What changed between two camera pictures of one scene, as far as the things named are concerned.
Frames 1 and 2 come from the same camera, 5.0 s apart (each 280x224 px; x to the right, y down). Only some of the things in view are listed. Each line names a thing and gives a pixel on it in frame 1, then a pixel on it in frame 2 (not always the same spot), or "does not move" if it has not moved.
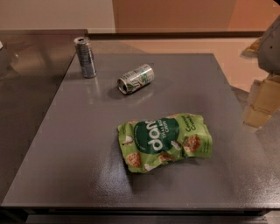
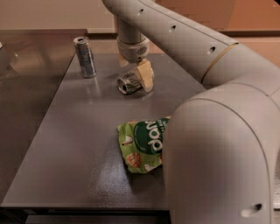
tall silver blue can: [86, 55] does not move
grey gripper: [270, 48] → [132, 52]
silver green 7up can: [136, 79] does not move
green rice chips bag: [150, 143] does not move
